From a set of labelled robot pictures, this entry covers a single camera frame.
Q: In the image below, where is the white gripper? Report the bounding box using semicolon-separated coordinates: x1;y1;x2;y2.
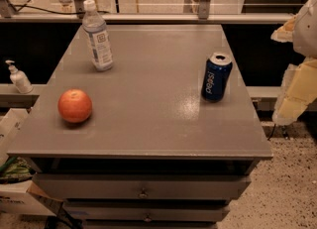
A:
270;0;317;126

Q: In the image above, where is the blue pepsi can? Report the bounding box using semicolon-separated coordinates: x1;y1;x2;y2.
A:
201;53;233;102

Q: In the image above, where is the clear plastic water bottle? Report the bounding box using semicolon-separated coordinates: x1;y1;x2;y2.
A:
82;0;113;71

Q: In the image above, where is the white pump dispenser bottle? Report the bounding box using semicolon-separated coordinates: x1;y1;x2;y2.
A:
6;59;33;94

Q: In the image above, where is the grey drawer cabinet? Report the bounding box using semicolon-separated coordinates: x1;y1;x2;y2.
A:
10;25;271;229

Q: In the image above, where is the middle grey drawer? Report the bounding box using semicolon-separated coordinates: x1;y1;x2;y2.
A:
64;200;229;222

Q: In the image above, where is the grey drawer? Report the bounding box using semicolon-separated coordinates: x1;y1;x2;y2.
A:
33;173;251;200
64;200;229;222

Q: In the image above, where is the red apple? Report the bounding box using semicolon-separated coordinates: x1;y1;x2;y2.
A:
57;89;92;123

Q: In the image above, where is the top grey drawer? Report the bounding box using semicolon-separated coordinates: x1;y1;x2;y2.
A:
33;173;251;200

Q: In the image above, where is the white cardboard box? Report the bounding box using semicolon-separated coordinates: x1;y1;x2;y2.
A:
0;109;58;216

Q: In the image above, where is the grey metal rail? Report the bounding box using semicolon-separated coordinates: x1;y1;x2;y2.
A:
0;13;293;24

